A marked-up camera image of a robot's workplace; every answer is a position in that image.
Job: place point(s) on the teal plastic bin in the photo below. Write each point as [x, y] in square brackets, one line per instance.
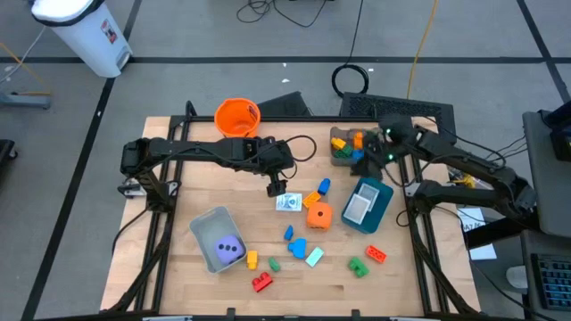
[379, 218]

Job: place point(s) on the grey stand foot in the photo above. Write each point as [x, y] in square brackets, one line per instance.
[27, 101]

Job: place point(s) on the orange toy block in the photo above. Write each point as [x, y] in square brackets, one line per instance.
[358, 140]

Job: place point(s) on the black electronic device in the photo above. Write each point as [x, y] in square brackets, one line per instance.
[562, 142]

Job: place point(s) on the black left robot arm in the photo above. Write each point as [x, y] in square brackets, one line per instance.
[187, 149]

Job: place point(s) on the black keyboard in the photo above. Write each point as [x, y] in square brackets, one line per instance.
[553, 281]

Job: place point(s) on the blue rounded toy block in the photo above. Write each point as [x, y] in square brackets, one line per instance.
[324, 186]

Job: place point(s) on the small yellow block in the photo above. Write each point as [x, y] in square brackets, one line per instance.
[338, 143]

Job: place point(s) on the white pedal trash bin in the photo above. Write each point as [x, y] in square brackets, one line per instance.
[85, 35]

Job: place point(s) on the white card packet blue print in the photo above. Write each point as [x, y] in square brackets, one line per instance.
[289, 203]

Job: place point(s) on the small dark blue block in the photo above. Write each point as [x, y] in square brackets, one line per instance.
[288, 233]

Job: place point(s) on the dark translucent plastic bin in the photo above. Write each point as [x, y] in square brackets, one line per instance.
[341, 161]

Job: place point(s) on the bright green stepped brick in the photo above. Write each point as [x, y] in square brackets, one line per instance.
[358, 267]

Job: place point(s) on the purple soft die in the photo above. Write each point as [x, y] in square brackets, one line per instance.
[232, 257]

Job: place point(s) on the orange plastic bucket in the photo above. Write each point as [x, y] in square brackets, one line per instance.
[232, 120]

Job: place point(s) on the grey desk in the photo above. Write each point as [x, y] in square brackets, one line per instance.
[542, 178]
[528, 303]

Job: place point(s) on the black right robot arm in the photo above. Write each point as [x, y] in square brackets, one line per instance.
[468, 162]

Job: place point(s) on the orange-red studded brick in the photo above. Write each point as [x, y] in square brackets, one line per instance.
[376, 254]

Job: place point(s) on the pale cyan flat brick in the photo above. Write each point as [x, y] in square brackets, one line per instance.
[314, 257]

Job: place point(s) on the white computer mouse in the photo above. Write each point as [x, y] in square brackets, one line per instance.
[517, 277]

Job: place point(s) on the orange soft die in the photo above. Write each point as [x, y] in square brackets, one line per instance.
[314, 223]

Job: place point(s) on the black floor object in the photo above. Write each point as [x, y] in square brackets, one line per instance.
[5, 153]

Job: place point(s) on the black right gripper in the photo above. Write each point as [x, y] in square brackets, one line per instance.
[381, 153]

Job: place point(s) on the green rectangular toy brick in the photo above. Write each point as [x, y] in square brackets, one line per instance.
[343, 153]

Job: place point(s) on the black aluminium table frame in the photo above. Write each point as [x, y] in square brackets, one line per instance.
[290, 119]

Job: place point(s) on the red toy brick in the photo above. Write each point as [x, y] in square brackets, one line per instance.
[262, 282]

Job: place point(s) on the light grey plastic bin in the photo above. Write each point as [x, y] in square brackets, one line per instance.
[205, 227]

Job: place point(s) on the large blue toy block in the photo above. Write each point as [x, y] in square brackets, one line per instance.
[357, 155]

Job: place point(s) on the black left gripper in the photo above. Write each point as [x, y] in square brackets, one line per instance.
[267, 153]

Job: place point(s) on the black wedge panel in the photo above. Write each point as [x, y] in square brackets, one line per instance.
[285, 107]

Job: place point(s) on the black computer tower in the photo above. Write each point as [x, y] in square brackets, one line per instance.
[401, 107]

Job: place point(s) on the white paper sheet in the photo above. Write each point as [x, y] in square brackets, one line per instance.
[482, 252]

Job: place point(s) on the blue block with cylinder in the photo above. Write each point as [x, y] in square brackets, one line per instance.
[298, 249]

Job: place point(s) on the yellow toy block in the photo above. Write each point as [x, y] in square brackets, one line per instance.
[252, 260]

